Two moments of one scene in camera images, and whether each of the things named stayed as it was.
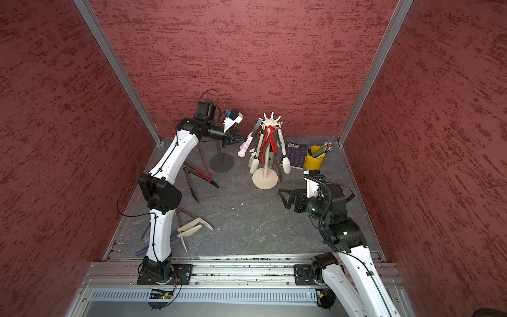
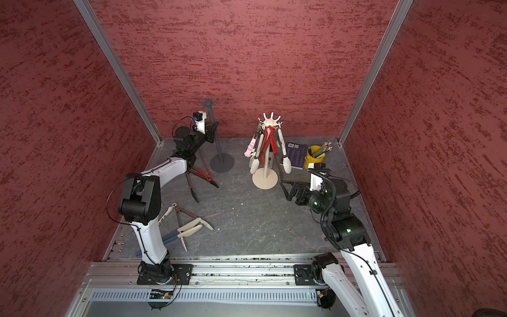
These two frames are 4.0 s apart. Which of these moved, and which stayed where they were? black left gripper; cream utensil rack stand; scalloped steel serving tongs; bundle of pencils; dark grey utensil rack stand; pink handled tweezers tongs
Moved: pink handled tweezers tongs; black left gripper
Stayed: scalloped steel serving tongs; dark grey utensil rack stand; bundle of pencils; cream utensil rack stand
